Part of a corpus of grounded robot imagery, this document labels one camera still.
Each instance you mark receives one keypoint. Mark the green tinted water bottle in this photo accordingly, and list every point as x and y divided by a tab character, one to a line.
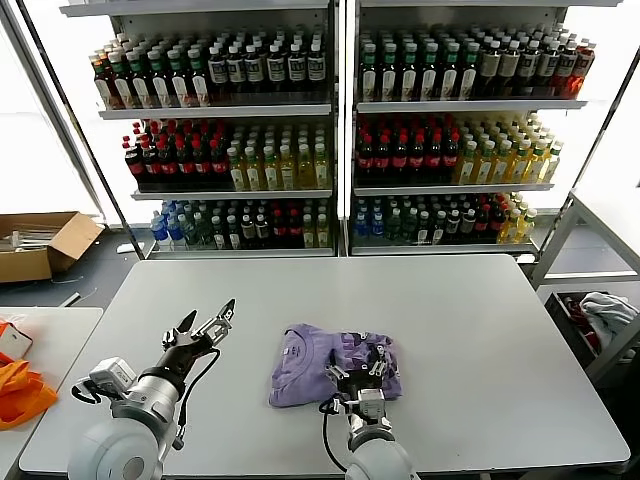
394	227
205	232
191	232
409	227
423	230

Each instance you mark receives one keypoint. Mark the white orange carton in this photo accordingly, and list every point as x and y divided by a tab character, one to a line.
12	345

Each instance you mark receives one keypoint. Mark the orange red tea bottle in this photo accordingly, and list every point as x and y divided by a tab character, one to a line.
104	90
582	67

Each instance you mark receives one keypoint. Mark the open cardboard box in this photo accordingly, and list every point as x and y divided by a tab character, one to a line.
75	240

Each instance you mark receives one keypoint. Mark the beige label dark bottle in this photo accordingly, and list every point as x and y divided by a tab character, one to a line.
490	65
509	65

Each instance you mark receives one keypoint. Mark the orange cloth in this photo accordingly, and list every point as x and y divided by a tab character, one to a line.
25	395

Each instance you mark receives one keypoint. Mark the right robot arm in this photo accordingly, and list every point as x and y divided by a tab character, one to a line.
375	455

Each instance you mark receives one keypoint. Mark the small white floor plate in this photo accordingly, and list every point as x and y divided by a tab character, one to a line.
127	248

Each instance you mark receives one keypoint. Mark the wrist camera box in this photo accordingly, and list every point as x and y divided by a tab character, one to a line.
371	402
112	372

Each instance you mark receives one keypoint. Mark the grey metal frame table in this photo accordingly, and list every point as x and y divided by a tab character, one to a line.
556	245

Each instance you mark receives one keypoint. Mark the dark drink bottle white cap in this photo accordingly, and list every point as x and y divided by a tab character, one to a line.
454	222
440	227
219	237
262	230
469	222
248	230
233	235

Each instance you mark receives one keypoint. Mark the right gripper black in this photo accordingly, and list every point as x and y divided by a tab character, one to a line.
365	381

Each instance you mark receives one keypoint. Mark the yellow juice bottle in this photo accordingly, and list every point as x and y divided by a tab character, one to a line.
520	169
527	227
237	175
253	175
484	170
511	229
501	169
322	172
466	170
305	172
270	175
536	169
551	169
287	172

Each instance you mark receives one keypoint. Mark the red garment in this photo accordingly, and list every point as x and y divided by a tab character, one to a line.
580	312

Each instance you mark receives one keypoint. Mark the red cap cola bottle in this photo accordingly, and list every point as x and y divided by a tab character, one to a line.
383	160
219	167
400	160
417	160
366	160
134	167
295	231
482	222
435	159
167	167
150	167
497	222
185	167
451	159
201	167
279	232

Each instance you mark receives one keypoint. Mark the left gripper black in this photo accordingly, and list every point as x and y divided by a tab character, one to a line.
182	357

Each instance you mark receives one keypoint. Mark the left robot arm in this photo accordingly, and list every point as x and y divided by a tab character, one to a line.
140	400

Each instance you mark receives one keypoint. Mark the black white label bottle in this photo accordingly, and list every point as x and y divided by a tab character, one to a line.
275	68
255	69
218	70
315	67
296	67
236	69

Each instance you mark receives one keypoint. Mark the white vertical light strip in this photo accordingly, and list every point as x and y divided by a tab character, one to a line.
343	125

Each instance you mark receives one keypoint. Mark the white metal beverage shelf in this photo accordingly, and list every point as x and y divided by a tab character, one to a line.
470	106
215	112

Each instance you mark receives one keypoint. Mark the short white strip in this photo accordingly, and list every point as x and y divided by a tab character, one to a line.
70	298

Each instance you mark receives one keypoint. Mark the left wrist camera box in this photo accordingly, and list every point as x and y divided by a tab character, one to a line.
112	372

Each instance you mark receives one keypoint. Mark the blue water bottle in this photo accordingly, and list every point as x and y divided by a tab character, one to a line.
361	227
159	234
377	227
175	234

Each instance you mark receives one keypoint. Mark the pale green juice bottle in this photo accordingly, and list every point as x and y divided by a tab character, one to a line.
323	234
310	235

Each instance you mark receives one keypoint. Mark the white garment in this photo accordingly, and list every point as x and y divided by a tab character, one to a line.
607	312

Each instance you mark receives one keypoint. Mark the black plastic crate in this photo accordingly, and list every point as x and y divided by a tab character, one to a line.
565	320

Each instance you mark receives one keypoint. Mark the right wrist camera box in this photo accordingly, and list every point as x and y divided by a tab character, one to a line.
371	402

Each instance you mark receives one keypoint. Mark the purple t-shirt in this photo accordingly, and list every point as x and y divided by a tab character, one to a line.
305	365

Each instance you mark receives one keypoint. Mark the green label tea bottle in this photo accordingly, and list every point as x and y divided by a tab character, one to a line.
179	90
160	90
390	80
469	77
141	90
199	90
450	78
122	90
430	79
410	79
369	80

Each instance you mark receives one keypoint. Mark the grey label dark bottle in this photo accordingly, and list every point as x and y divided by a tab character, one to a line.
548	65
566	66
529	65

